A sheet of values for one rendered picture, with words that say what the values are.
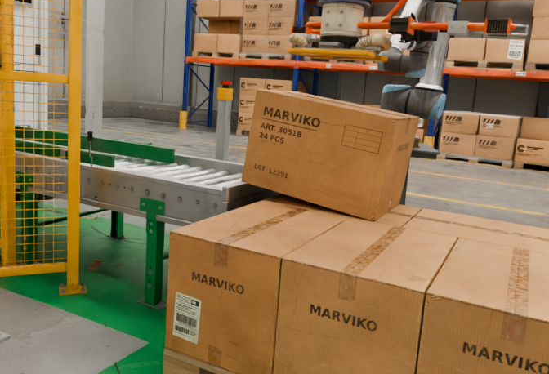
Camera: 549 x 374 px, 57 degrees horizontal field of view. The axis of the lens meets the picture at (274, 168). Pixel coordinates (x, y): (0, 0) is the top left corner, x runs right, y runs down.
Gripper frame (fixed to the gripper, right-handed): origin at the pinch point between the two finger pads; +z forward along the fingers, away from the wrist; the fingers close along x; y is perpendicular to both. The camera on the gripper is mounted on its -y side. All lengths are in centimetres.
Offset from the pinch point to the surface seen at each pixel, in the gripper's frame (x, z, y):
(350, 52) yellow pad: -12.0, 28.4, 15.3
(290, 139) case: -47, 34, 35
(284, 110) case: -36, 34, 39
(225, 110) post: -42, -33, 111
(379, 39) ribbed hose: -6.2, 22.3, 6.4
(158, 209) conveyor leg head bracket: -83, 49, 89
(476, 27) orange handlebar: -0.6, 16.8, -27.5
